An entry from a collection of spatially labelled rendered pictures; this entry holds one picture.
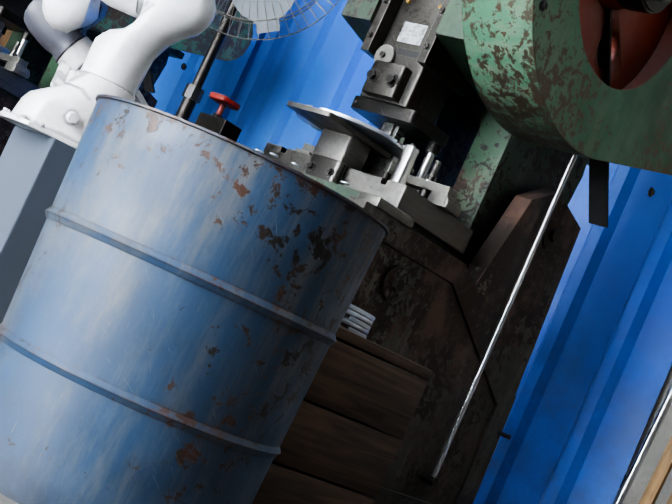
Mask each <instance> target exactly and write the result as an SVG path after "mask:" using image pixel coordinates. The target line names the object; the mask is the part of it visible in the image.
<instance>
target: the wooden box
mask: <svg viewBox="0 0 672 504"><path fill-rule="evenodd" d="M335 335H336V341H337V342H336V343H335V344H333V345H332V346H330V347H329V349H328V351H327V353H326V355H325V357H324V359H323V361H322V363H321V365H320V367H319V369H318V371H317V373H316V375H315V377H314V379H313V381H312V383H311V385H310V387H309V389H308V391H307V393H306V395H305V397H304V399H303V401H302V403H301V405H300V407H299V409H298V411H297V413H296V415H295V417H294V419H293V421H292V423H291V425H290V427H289V429H288V431H287V433H286V435H285V437H284V439H283V441H282V443H281V445H280V450H281V453H280V454H279V455H277V456H276V457H274V459H273V461H272V463H271V465H270V467H269V469H268V471H267V473H266V475H265V477H264V479H263V482H262V484H261V486H260V488H259V490H258V492H257V494H256V496H255V498H254V500H253V502H252V504H374V502H375V499H373V498H372V497H370V496H368V495H371V496H374V497H377V496H378V493H379V491H380V489H381V487H382V484H383V482H384V480H385V477H386V475H387V473H388V471H389V468H390V466H391V464H392V462H393V459H394V457H395V455H396V453H397V450H398V448H399V446H400V444H401V440H399V439H397V438H395V437H393V436H391V435H389V434H387V433H390V434H392V435H395V436H397V437H400V438H403V437H404V435H405V432H406V430H407V428H408V425H409V423H410V421H411V419H412V416H413V414H414V412H415V410H416V407H417V405H418V403H419V401H420V398H421V396H422V394H423V392H424V389H425V387H426V385H427V382H425V381H423V380H421V379H419V378H417V377H415V376H412V375H410V374H408V373H406V372H404V371H402V370H400V369H397V368H395V367H393V366H391V365H389V364H392V365H394V366H396V367H399V368H401V369H403V370H406V371H408V372H410V373H412V374H415V375H417V376H419V377H422V378H424V379H426V380H429V378H430V376H431V374H432V370H429V369H427V368H425V367H423V366H421V365H419V364H417V363H415V362H413V361H411V360H409V359H407V358H405V357H402V356H400V355H398V354H396V353H394V352H392V351H390V350H388V349H386V348H384V347H382V346H380V345H378V344H375V343H373V342H371V341H369V340H367V339H365V338H363V337H361V336H359V335H357V334H355V333H353V332H350V331H348V330H346V329H344V328H342V327H340V326H339V328H338V330H337V332H336V334H335ZM359 350H360V351H359ZM361 351H362V352H361ZM363 352H364V353H363ZM365 353H367V354H365ZM368 354H369V355H368ZM370 355H371V356H370ZM372 356H373V357H372ZM374 357H376V358H378V359H380V360H383V361H385V362H387V363H389V364H387V363H385V362H382V361H380V360H378V359H376V358H374ZM377 428H378V429H377ZM379 429H380V430H379ZM381 430H383V431H385V432H387V433H385V432H383V431H381ZM367 494H368V495H367Z"/></svg>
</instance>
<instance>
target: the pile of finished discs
mask: <svg viewBox="0 0 672 504"><path fill-rule="evenodd" d="M374 320H375V317H374V316H373V315H371V314H369V313H367V312H366V311H364V310H362V309H360V308H358V307H356V306H354V305H352V304H350V306H349V308H348V310H347V312H346V314H345V316H344V318H343V320H342V322H341V324H340V327H341V326H343V327H345V328H348V329H346V330H348V331H350V332H353V333H355V334H357V335H359V336H361V337H363V338H365V339H366V337H367V336H366V335H368V334H369V330H370V329H371V326H372V324H373V321H374ZM343 327H342V328H343ZM345 328H344V329H345Z"/></svg>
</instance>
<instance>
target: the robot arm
mask: <svg viewBox="0 0 672 504"><path fill-rule="evenodd" d="M108 5H109V6H110V7H112V8H115V9H117V10H119V11H121V12H124V13H126V14H128V15H131V16H133V17H135V18H137V19H136V21H135V22H134V23H133V24H131V25H129V26H128V27H126V28H123V29H110V30H108V31H106V32H104V33H102V34H100V35H99V36H97V37H96V38H95V40H94V42H92V41H91V40H90V39H89V37H88V36H86V34H85V33H86V31H87V30H88V29H90V28H91V27H93V26H94V25H96V24H97V23H99V22H100V21H101V20H102V19H103V18H104V17H105V15H106V13H107V10H108ZM215 13H216V4H215V0H33V1H32V2H31V3H30V4H29V6H28V7H27V9H26V11H25V14H24V22H25V24H26V26H27V28H28V30H29V32H30V33H31V34H32V35H33V37H34V38H35V39H36V40H37V41H38V42H39V43H40V45H41V46H42V47H43V48H44V49H45V50H47V51H48V52H49V53H51V54H52V55H53V57H54V59H55V61H56V63H58V64H59V66H58V69H57V71H56V73H55V75H54V77H53V79H52V82H51V84H50V86H51V87H47V88H43V89H38V90H33V91H29V92H28V93H27V94H26V95H24V96H23V97H22V98H21V99H20V101H19V102H18V104H17V105H16V106H15V108H14V109H13V110H12V112H11V113H10V110H9V109H7V108H5V107H4V108H3V111H2V110H1V111H0V117H1V118H3V119H5V120H7V121H9V122H11V123H13V124H15V125H17V126H19V127H21V128H24V129H28V130H31V131H34V132H37V133H40V134H43V135H47V136H50V137H53V138H56V139H58V140H60V141H62V142H64V143H66V144H68V145H70V146H72V147H74V148H77V146H78V144H79V141H80V139H81V137H82V134H83V132H84V130H85V127H86V125H87V123H88V120H89V118H90V116H91V113H92V111H93V109H94V106H95V104H96V100H95V98H96V96H97V95H98V94H107V95H113V96H117V97H121V98H125V99H128V100H132V101H135V102H138V103H141V104H144V105H147V106H148V104H147V102H146V100H145V99H144V97H143V95H142V94H141V92H140V90H139V87H140V85H141V83H142V82H143V80H144V78H145V76H146V74H147V72H148V70H149V69H150V67H151V65H152V63H153V61H154V60H155V59H156V58H157V57H159V56H160V55H161V54H162V53H163V52H164V51H165V50H166V49H167V48H168V47H169V46H170V45H173V44H175V43H177V42H179V41H181V40H183V39H187V38H191V37H195V36H198V35H199V34H201V33H202V32H203V31H204V30H205V29H206V28H208V26H209V25H210V24H211V23H212V22H213V20H214V16H215Z"/></svg>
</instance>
